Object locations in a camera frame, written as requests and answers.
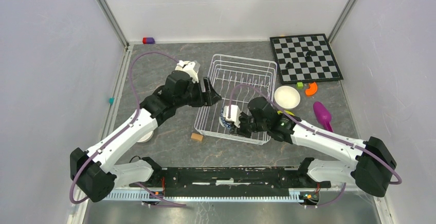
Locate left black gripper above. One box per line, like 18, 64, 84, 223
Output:
175, 77, 222, 108

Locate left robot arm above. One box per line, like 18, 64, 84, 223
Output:
69, 70, 222, 202

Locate small wooden block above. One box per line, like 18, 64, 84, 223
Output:
191, 133, 204, 142

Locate yellow-green bowl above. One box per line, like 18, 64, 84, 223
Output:
277, 110, 294, 116

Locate black chess piece upper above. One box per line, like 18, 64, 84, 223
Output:
305, 50, 313, 58

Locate purple plastic scoop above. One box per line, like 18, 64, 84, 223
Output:
313, 101, 333, 132

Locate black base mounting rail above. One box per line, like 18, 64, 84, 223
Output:
142, 166, 332, 197

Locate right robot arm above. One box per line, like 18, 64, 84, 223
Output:
222, 97, 401, 197

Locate plain white bowl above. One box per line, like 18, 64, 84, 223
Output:
137, 131, 154, 143

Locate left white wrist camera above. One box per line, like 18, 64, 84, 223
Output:
175, 61, 200, 83

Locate black chess piece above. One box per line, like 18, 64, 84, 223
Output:
305, 50, 313, 58
285, 62, 293, 69

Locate red and purple block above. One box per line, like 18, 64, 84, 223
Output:
142, 37, 156, 44

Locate orange curved toy piece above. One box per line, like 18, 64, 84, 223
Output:
305, 82, 318, 97

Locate white bowl outside rack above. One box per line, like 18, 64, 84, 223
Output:
274, 86, 301, 110

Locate black and white chessboard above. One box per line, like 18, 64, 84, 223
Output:
269, 33, 343, 85

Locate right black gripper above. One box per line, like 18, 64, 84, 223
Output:
229, 112, 269, 139

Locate blue patterned bowl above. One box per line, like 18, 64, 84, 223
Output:
219, 106, 231, 129

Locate white wire dish rack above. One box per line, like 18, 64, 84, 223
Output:
194, 54, 277, 145

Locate black chess piece lower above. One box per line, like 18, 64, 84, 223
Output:
285, 62, 293, 69

